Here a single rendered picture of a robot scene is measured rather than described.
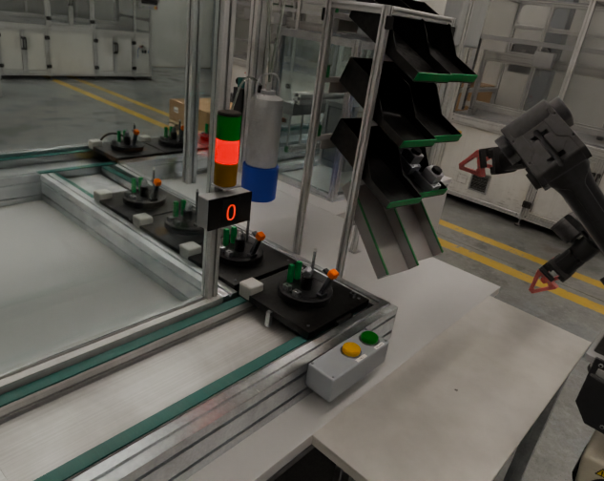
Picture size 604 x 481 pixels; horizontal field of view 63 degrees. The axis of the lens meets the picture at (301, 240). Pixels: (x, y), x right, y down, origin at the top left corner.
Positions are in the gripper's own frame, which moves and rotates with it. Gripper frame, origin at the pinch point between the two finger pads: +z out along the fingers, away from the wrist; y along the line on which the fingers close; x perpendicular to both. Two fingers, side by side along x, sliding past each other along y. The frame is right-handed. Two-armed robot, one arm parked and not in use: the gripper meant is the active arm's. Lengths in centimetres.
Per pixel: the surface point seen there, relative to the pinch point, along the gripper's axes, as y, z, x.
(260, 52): -19, 113, -65
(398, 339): 21, 15, 43
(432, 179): 0.6, 12.7, 2.6
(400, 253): 8.7, 20.9, 22.3
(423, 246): -4.1, 22.7, 22.6
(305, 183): 26.5, 37.4, -1.6
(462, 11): -106, 64, -74
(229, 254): 52, 43, 15
